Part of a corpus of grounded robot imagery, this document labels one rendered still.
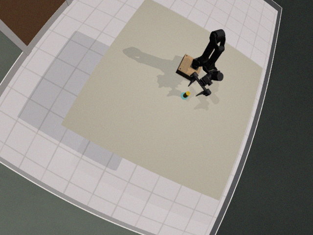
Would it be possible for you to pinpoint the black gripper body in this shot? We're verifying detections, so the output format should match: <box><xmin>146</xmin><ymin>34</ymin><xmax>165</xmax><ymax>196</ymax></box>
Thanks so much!
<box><xmin>190</xmin><ymin>72</ymin><xmax>211</xmax><ymax>96</ymax></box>

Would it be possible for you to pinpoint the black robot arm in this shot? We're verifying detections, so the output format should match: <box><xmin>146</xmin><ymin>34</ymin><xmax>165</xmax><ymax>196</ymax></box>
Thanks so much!
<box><xmin>190</xmin><ymin>29</ymin><xmax>226</xmax><ymax>86</ymax></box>

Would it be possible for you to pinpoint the yellow cylinder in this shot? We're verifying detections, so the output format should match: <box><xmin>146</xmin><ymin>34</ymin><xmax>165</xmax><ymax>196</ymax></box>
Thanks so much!
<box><xmin>183</xmin><ymin>91</ymin><xmax>190</xmax><ymax>98</ymax></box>

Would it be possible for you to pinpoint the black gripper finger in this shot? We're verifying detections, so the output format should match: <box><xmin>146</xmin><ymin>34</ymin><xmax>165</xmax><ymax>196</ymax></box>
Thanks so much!
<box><xmin>188</xmin><ymin>76</ymin><xmax>196</xmax><ymax>86</ymax></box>
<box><xmin>196</xmin><ymin>90</ymin><xmax>207</xmax><ymax>96</ymax></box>

